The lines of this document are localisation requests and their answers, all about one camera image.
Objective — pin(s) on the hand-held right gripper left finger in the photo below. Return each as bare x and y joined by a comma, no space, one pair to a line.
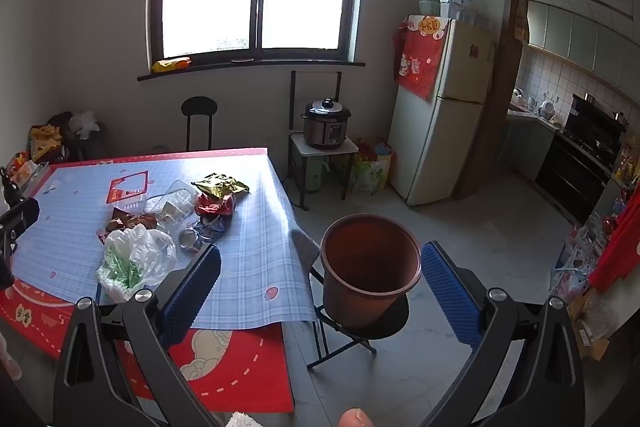
192,292

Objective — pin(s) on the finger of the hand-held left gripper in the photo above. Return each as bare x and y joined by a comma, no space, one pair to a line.
22,213
6,259

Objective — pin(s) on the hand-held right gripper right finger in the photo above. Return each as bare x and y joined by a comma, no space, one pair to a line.
450,297

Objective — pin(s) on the brown plastic bucket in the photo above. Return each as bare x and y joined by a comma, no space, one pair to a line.
370,302

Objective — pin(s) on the gold green snack wrapper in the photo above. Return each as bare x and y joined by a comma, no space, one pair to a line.
217,184

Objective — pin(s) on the person's right hand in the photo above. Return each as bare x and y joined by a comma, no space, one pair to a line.
356,419

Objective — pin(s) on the black gourd bottle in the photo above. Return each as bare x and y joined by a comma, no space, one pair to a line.
7,187

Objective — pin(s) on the pile of snack packets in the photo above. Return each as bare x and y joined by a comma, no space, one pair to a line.
45,142

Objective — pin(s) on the blue plaid table sheet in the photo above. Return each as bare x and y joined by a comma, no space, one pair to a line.
260,247

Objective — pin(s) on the black folding stool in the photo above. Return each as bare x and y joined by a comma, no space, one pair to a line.
375,333

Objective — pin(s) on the table with checkered cloth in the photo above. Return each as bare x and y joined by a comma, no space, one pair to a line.
235,372

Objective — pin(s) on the dark cloth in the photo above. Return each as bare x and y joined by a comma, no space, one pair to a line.
87,147

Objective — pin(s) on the brown snack wrapper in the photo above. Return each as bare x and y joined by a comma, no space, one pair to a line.
130,222

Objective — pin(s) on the silver mesh oval object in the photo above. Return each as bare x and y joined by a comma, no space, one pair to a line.
175,199

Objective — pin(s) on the red card packaging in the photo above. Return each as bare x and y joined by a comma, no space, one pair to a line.
120,194

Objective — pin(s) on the crumpled white plastic bag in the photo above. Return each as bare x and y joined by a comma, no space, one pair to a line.
82,124

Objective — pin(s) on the pile of plastic bags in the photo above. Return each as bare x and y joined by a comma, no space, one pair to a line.
575,257

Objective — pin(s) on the cardboard box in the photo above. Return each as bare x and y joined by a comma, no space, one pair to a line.
592,337

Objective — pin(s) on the colourful shopping bag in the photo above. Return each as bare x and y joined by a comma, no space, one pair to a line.
370,169

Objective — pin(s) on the white refrigerator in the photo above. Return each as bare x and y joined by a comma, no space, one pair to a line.
450,132

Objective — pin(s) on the pale green bin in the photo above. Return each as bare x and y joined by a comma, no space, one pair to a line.
315,174

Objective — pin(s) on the grey kitchen counter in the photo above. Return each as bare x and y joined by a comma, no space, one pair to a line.
527,142

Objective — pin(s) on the black round stool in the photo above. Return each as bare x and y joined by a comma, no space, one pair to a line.
199,107

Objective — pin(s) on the black integrated stove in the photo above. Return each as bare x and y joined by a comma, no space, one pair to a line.
580,162

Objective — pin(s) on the black rack with white shelf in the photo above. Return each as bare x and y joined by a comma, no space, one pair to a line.
325,152

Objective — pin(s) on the yellow packet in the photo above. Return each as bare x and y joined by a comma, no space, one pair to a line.
171,64

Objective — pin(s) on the silver pressure cooker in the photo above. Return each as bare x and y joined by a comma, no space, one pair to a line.
325,127

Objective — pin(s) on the red printed cloth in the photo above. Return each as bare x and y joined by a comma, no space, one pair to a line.
420,67

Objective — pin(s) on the clear plastic containers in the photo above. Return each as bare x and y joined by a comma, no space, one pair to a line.
474,7

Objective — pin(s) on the grey wall cabinets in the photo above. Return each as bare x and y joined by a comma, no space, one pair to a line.
575,34

